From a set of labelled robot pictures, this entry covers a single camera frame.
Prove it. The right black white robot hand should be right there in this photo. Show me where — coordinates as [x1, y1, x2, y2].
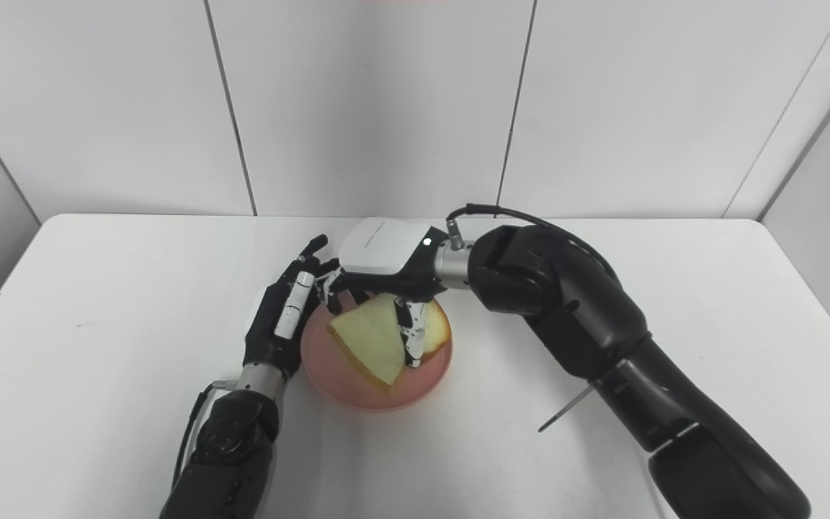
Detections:
[323, 218, 448, 369]

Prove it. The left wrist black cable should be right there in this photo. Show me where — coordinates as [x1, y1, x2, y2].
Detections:
[171, 379, 239, 498]

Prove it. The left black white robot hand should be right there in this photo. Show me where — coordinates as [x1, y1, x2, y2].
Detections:
[242, 234, 342, 379]

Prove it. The pink round plate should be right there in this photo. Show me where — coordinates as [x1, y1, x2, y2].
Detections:
[300, 292, 454, 412]

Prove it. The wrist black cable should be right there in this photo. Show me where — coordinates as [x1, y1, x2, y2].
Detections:
[171, 379, 239, 498]
[446, 205, 617, 282]

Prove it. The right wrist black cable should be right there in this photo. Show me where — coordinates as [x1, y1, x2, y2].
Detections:
[446, 205, 617, 282]

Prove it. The thin black cable tie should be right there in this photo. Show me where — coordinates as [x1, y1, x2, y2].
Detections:
[537, 384, 594, 433]

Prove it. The slice of bread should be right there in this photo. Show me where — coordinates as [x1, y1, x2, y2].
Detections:
[327, 292, 452, 396]

